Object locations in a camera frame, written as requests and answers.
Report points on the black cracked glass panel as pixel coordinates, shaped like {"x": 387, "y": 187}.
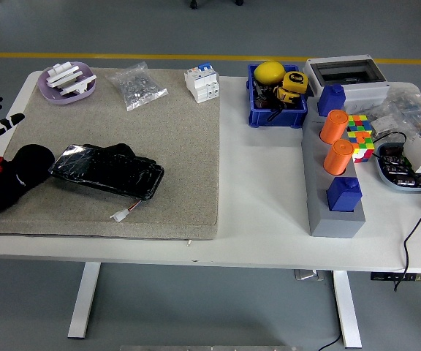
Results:
{"x": 104, "y": 172}

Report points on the black table control panel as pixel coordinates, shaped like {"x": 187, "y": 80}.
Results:
{"x": 400, "y": 277}

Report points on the purple tray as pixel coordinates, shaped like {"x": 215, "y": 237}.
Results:
{"x": 48, "y": 93}

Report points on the white plastic clip part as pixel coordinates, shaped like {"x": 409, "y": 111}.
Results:
{"x": 62, "y": 73}
{"x": 80, "y": 85}

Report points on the clear bag of screws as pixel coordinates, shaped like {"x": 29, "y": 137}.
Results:
{"x": 137, "y": 87}

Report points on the grey-brown mat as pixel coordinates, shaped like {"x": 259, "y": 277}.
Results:
{"x": 159, "y": 146}

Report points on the white table leg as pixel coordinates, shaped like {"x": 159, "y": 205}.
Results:
{"x": 82, "y": 300}
{"x": 347, "y": 311}

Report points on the black chair caster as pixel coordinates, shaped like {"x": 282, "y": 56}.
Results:
{"x": 239, "y": 1}
{"x": 193, "y": 3}

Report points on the dark brown item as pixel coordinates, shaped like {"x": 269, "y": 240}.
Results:
{"x": 262, "y": 102}

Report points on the yellow lemon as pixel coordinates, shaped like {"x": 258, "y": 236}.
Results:
{"x": 269, "y": 73}

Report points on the blue plastic bin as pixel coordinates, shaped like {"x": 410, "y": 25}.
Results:
{"x": 276, "y": 118}

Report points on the yellow and black tool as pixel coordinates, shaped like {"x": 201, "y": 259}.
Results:
{"x": 285, "y": 95}

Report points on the yellow tape measure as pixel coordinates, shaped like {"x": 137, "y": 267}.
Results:
{"x": 295, "y": 81}

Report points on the blue block with knob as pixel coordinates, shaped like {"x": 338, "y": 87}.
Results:
{"x": 329, "y": 100}
{"x": 342, "y": 197}

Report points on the orange cylinder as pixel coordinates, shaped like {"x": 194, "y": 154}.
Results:
{"x": 333, "y": 128}
{"x": 336, "y": 157}

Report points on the grey box under table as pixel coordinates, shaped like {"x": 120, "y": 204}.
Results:
{"x": 307, "y": 275}

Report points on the grey shape sorter base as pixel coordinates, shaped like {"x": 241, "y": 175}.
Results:
{"x": 327, "y": 223}

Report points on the colourful puzzle cube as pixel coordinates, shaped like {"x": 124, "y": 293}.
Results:
{"x": 362, "y": 140}

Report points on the grey white distribution box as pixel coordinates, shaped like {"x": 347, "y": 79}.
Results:
{"x": 364, "y": 89}

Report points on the light blue tray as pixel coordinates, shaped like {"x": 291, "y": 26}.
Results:
{"x": 386, "y": 179}

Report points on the black electronic modules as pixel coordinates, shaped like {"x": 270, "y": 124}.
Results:
{"x": 395, "y": 164}

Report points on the clear bags of parts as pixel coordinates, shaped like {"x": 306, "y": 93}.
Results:
{"x": 411, "y": 109}

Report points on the white circuit breaker blue switch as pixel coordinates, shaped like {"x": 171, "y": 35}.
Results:
{"x": 201, "y": 86}

